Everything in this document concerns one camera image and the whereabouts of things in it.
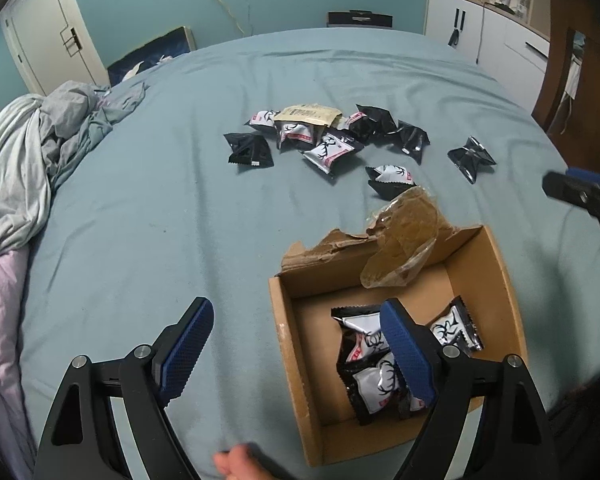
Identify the yellow cable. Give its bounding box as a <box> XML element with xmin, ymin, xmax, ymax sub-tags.
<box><xmin>202</xmin><ymin>0</ymin><xmax>246</xmax><ymax>36</ymax></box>

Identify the white door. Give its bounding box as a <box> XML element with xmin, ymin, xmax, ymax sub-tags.
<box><xmin>0</xmin><ymin>0</ymin><xmax>108</xmax><ymax>98</ymax></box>

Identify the wooden chair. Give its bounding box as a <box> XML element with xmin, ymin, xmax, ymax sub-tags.
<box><xmin>530</xmin><ymin>0</ymin><xmax>600</xmax><ymax>136</ymax></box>

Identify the crumpled brown packing tape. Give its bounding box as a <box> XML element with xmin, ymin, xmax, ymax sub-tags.
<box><xmin>360</xmin><ymin>186</ymin><xmax>449</xmax><ymax>289</ymax></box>

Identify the door handle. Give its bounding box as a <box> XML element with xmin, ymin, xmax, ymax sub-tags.
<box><xmin>60</xmin><ymin>27</ymin><xmax>83</xmax><ymax>58</ymax></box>

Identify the beige snack packet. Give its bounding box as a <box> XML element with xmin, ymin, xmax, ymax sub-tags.
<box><xmin>273</xmin><ymin>103</ymin><xmax>342</xmax><ymax>129</ymax></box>

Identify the torn cardboard box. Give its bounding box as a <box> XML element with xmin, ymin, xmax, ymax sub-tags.
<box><xmin>268</xmin><ymin>225</ymin><xmax>529</xmax><ymax>468</ymax></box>

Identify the pile of black snack packets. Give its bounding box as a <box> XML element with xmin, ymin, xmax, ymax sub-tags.
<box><xmin>223</xmin><ymin>104</ymin><xmax>497</xmax><ymax>200</ymax></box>

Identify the black bag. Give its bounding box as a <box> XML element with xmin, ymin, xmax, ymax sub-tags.
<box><xmin>326</xmin><ymin>10</ymin><xmax>394</xmax><ymax>29</ymax></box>

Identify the white cabinet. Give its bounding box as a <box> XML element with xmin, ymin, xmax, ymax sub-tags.
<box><xmin>422</xmin><ymin>0</ymin><xmax>553</xmax><ymax>106</ymax></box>

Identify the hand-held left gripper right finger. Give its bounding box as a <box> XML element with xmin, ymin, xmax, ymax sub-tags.
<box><xmin>380</xmin><ymin>297</ymin><xmax>553</xmax><ymax>480</ymax></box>

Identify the crumpled grey duvet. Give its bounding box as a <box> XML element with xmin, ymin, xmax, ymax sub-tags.
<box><xmin>0</xmin><ymin>80</ymin><xmax>148</xmax><ymax>268</ymax></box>

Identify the person's left hand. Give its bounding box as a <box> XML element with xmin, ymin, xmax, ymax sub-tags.
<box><xmin>214</xmin><ymin>441</ymin><xmax>282</xmax><ymax>480</ymax></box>

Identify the person's dark clothing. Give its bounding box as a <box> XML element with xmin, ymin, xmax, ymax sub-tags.
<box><xmin>545</xmin><ymin>365</ymin><xmax>600</xmax><ymax>480</ymax></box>

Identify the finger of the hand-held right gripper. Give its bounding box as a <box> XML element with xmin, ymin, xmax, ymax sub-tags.
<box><xmin>542</xmin><ymin>170</ymin><xmax>600</xmax><ymax>261</ymax></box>

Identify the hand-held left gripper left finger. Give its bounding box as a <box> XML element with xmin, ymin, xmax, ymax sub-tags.
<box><xmin>32</xmin><ymin>296</ymin><xmax>216</xmax><ymax>480</ymax></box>

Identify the black white snack packet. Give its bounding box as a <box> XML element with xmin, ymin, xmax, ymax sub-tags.
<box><xmin>331</xmin><ymin>306</ymin><xmax>386</xmax><ymax>341</ymax></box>
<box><xmin>244</xmin><ymin>109</ymin><xmax>281</xmax><ymax>133</ymax></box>
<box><xmin>337</xmin><ymin>360</ymin><xmax>423</xmax><ymax>426</ymax></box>
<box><xmin>336</xmin><ymin>330</ymin><xmax>396</xmax><ymax>376</ymax></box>
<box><xmin>427</xmin><ymin>296</ymin><xmax>485</xmax><ymax>356</ymax></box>

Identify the dark blue framed picture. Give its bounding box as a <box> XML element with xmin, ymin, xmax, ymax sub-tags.
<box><xmin>106</xmin><ymin>26</ymin><xmax>197</xmax><ymax>87</ymax></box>

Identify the thin cable on cabinet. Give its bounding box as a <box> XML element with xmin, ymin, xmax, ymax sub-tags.
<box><xmin>475</xmin><ymin>2</ymin><xmax>486</xmax><ymax>66</ymax></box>

